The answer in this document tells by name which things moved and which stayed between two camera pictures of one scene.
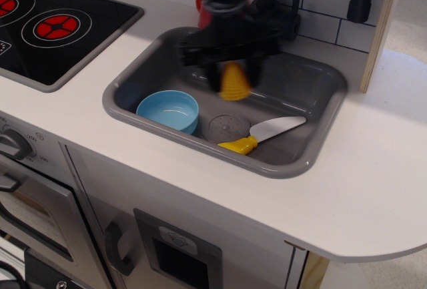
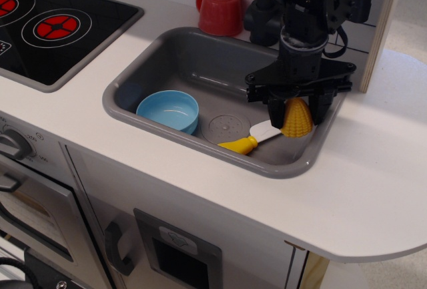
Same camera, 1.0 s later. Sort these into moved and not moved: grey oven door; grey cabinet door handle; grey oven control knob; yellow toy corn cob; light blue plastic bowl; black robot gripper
Moved: black robot gripper; yellow toy corn cob
Not moved: grey oven door; light blue plastic bowl; grey cabinet door handle; grey oven control knob
